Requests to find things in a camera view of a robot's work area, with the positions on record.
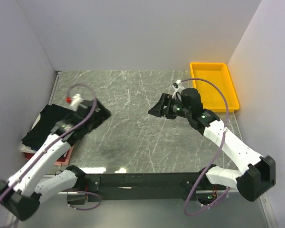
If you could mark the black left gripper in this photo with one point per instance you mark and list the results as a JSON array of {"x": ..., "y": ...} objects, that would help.
[{"x": 102, "y": 115}]

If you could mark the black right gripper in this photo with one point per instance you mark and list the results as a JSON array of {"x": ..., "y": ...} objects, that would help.
[{"x": 158, "y": 109}]

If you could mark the black t shirt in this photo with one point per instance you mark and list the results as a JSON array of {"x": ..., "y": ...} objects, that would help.
[{"x": 48, "y": 118}]

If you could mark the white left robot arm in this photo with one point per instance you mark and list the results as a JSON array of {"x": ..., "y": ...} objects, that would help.
[{"x": 24, "y": 191}]

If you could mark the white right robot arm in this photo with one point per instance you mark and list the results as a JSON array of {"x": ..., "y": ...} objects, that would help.
[{"x": 255, "y": 173}]

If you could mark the yellow plastic bin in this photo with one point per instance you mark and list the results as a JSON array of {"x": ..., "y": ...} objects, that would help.
[{"x": 219, "y": 84}]

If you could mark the folded red t shirt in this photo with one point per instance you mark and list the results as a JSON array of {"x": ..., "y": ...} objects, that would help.
[{"x": 27, "y": 155}]

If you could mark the black base crossbar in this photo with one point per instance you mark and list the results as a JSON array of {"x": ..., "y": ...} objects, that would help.
[{"x": 139, "y": 186}]

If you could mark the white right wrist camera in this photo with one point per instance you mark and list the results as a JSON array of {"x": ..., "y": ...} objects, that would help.
[{"x": 178, "y": 88}]

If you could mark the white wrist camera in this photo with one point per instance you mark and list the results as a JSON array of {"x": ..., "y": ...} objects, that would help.
[
  {"x": 178, "y": 88},
  {"x": 74, "y": 101}
]

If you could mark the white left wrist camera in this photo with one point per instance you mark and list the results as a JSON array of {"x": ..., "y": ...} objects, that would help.
[{"x": 74, "y": 101}]

